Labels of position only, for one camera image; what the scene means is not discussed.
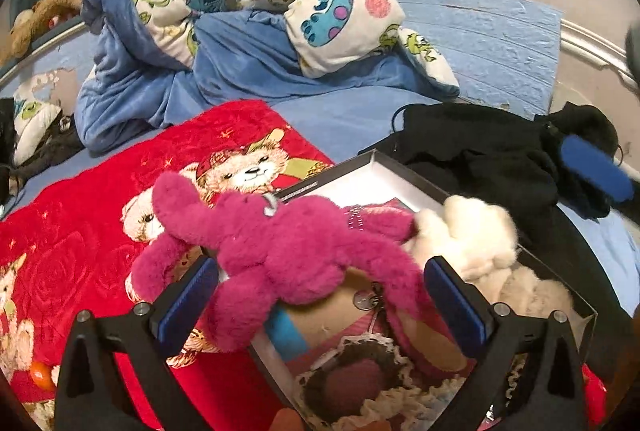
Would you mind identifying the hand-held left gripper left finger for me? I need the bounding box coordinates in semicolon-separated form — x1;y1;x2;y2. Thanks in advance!
54;255;221;431

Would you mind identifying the red bear print blanket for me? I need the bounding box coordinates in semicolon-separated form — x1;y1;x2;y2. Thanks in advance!
0;98;608;431

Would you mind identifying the orange ball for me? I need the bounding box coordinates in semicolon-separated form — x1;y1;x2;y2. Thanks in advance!
30;361;54;392

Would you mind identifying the silver bed rail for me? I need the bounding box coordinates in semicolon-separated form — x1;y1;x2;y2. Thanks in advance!
0;18;86;82

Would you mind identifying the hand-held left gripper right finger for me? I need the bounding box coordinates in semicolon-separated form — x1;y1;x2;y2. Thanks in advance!
424;255;587;431

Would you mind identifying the cartoon monster print quilt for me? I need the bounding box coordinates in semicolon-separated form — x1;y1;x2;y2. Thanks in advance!
75;0;461;157

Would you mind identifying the blue bedsheet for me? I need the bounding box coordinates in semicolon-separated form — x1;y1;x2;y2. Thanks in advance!
0;56;640;292

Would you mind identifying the black cardboard box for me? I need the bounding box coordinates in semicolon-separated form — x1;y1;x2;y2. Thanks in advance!
247;150;598;431

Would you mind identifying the blue foam wall panel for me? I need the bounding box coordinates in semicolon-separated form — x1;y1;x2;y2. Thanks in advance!
390;0;563;117

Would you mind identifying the magenta plush toy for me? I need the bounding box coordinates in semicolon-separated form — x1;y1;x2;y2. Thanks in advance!
131;170;453;354

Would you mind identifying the black hooded garment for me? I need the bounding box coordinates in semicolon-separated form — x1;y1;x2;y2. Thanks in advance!
360;104;621;222

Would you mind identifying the white bed headboard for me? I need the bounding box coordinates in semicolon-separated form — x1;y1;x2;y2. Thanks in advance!
557;18;640;87

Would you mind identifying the brown crocheted scrunchie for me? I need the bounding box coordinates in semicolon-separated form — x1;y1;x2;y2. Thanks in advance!
295;333;468;428

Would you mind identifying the black cloth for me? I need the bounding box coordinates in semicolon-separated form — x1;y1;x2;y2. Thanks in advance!
517;204;637;367

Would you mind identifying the white plush toy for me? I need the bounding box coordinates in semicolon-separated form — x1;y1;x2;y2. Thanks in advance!
410;195;521;282

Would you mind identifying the small cartoon print pillow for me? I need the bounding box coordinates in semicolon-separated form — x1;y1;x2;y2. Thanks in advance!
12;86;63;164

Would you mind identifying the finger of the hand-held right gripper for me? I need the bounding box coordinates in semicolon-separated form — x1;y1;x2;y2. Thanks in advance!
559;132;640;207

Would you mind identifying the cream fluffy plush toy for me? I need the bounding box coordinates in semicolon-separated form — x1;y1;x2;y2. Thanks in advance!
475;263;576;319

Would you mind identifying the brown plush toy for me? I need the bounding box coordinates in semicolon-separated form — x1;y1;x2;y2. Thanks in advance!
0;0;91;62

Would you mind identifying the tan pouch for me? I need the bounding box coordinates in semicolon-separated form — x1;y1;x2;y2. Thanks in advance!
277;268;401;347

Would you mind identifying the blue item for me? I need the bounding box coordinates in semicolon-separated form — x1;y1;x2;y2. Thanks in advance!
265;316;311;359

